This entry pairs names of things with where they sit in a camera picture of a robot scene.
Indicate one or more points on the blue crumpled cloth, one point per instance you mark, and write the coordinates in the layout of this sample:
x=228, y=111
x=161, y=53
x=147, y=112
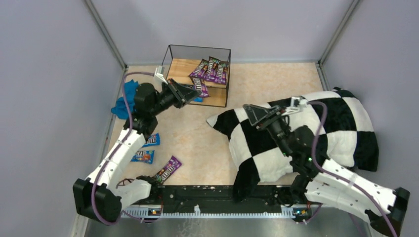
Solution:
x=120, y=109

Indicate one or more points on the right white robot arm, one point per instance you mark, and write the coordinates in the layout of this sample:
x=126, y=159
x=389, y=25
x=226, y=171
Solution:
x=322, y=180

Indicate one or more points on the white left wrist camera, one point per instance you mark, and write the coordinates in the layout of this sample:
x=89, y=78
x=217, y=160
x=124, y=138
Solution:
x=159, y=75

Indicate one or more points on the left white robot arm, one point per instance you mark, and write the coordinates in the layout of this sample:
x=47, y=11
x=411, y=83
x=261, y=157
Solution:
x=98, y=196

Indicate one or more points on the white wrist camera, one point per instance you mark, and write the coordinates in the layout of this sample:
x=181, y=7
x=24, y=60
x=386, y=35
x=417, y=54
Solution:
x=296, y=105
x=159, y=75

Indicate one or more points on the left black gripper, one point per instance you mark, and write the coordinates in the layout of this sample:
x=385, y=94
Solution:
x=176, y=95

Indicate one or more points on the black wire wooden shelf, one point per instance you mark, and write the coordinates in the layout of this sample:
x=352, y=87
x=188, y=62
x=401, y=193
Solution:
x=180, y=60

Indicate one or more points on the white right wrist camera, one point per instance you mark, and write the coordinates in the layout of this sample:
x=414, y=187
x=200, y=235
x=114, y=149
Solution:
x=296, y=105

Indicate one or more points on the purple candy bag on shelf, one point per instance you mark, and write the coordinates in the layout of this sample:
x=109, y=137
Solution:
x=221, y=73

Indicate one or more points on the black white checkered pillow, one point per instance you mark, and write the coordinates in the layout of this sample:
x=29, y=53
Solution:
x=346, y=135

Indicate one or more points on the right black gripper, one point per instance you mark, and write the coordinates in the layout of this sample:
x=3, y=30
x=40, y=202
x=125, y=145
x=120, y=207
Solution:
x=266, y=117

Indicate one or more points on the blue candy bag in shelf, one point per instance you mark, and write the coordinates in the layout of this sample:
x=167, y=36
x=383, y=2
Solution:
x=198, y=99

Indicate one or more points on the purple brown candy bag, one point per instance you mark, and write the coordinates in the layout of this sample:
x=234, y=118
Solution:
x=211, y=70

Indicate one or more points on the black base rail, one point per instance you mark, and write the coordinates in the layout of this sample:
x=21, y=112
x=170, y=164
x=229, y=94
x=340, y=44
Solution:
x=217, y=201

